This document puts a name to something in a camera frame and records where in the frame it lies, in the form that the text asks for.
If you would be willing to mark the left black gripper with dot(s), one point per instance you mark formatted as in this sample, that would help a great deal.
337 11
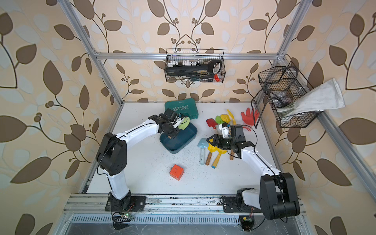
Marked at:
174 136

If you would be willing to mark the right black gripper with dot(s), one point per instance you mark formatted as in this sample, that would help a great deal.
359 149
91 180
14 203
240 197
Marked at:
217 137

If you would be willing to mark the pale green toy shovel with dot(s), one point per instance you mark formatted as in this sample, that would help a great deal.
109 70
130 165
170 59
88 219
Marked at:
185 121

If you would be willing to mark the green storage box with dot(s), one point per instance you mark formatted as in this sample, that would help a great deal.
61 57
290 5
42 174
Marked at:
186 131

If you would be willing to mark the yellow toy rake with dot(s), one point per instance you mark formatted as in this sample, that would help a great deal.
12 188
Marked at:
232 118

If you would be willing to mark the yellow square toy shovel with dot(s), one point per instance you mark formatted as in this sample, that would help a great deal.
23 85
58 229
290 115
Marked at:
211 150

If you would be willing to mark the light blue toy spatula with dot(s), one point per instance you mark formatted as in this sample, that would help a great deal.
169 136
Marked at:
203 144

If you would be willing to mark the red toy shovel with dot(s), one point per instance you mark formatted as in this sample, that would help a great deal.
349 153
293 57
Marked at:
211 123

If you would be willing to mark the yellow toy spatula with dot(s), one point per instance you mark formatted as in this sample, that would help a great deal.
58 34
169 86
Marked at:
225 118

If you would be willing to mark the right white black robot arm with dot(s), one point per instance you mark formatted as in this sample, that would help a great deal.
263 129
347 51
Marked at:
277 195

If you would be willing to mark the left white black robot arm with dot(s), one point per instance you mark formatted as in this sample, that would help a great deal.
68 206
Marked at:
112 153

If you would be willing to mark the red rubber glove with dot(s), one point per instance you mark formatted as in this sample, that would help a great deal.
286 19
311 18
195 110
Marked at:
250 117

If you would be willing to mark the orange cube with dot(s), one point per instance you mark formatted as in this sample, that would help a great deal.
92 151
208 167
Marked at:
176 172

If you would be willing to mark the black tool in basket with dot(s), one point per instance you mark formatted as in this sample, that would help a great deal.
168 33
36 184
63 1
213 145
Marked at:
211 68

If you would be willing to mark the white cloth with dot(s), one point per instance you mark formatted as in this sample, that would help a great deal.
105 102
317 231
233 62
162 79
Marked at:
327 96

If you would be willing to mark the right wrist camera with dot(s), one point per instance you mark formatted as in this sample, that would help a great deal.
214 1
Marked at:
224 129

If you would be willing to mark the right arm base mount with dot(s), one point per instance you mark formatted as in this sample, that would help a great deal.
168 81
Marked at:
235 203

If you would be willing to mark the back wire basket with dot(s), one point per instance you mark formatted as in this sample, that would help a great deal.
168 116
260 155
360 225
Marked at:
194 56

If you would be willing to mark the wire basket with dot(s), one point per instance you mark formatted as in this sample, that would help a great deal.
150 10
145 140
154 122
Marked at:
281 88
194 56

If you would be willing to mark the right wire basket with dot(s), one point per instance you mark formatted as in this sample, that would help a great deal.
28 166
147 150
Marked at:
281 88

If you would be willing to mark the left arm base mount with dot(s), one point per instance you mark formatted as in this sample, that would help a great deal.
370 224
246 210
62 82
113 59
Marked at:
128 204

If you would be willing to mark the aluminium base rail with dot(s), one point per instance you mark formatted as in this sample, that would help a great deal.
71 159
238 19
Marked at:
155 203

